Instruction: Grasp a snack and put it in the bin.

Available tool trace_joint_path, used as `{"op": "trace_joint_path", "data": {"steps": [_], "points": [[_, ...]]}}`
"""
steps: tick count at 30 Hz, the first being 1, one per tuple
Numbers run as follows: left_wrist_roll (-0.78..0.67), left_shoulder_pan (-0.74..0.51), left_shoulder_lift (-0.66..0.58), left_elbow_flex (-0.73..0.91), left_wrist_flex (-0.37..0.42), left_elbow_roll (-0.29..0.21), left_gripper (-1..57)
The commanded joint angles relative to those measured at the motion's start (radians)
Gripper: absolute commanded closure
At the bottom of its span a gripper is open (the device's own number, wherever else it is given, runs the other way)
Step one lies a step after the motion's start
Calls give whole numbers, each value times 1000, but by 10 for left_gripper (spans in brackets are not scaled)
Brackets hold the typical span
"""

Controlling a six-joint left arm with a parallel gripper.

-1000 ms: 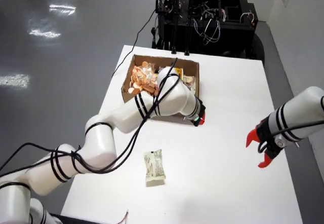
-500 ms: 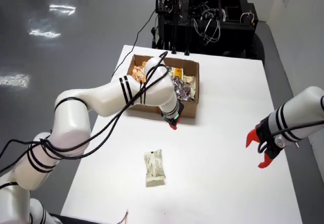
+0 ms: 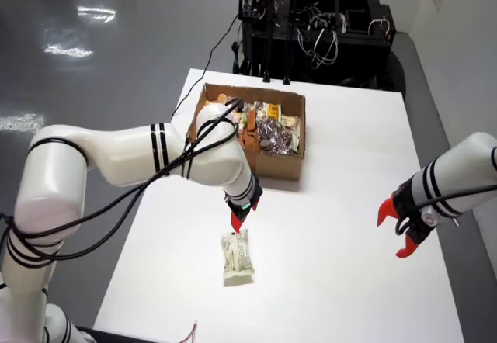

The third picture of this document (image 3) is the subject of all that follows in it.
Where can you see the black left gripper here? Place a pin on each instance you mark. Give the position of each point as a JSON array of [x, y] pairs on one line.
[[244, 205]]

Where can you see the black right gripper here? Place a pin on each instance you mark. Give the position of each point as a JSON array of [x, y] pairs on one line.
[[409, 211]]

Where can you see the white snack packet with text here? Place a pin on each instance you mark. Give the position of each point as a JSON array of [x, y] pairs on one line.
[[237, 257]]

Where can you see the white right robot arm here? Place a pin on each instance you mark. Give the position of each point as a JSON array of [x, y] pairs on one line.
[[466, 172]]

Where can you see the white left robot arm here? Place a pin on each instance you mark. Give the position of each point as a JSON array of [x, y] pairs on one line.
[[116, 149]]

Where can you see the yellow label snack packet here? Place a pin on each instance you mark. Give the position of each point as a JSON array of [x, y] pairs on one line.
[[273, 111]]

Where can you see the brown cardboard box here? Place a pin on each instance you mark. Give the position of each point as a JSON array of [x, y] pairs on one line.
[[279, 164]]

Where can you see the brown biscuit pack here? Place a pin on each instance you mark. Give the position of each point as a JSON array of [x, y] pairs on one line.
[[248, 141]]

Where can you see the pastel wafer pack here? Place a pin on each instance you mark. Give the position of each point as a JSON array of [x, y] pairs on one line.
[[240, 121]]

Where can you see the white packet brown print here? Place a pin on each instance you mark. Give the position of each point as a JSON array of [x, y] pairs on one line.
[[292, 125]]

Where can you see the white packet chocolate picture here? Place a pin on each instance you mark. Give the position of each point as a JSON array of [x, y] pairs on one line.
[[258, 109]]

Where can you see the orange cracker clear bag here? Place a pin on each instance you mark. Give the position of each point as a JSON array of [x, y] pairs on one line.
[[221, 97]]

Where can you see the black stand pole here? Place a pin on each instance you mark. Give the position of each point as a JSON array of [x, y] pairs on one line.
[[267, 56], [290, 48]]

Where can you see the black equipment cart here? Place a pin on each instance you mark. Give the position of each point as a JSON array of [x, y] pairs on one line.
[[357, 56]]

